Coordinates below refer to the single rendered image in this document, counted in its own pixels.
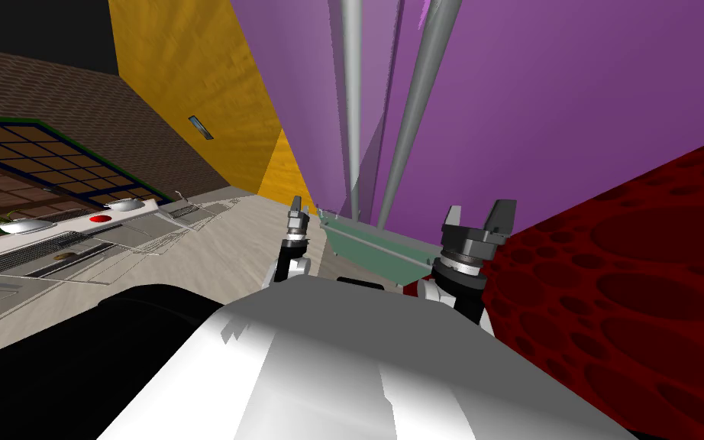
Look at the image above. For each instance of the green flat panel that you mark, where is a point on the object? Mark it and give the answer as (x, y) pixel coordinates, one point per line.
(376, 250)

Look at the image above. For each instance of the purple cupboard door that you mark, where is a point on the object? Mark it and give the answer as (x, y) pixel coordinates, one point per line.
(541, 91)
(303, 91)

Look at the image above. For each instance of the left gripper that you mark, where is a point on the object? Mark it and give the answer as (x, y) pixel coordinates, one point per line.
(296, 226)

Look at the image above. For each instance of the dark grid window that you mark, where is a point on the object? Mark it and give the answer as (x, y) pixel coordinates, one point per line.
(34, 159)

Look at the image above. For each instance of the small grey wall plate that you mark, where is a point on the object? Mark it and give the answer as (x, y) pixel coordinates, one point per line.
(201, 128)

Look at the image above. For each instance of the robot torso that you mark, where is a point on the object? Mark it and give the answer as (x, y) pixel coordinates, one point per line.
(340, 366)

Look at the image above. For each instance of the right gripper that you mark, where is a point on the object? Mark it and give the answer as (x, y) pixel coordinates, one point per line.
(473, 243)

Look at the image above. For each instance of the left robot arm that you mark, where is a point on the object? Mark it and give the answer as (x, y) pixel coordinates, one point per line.
(52, 379)

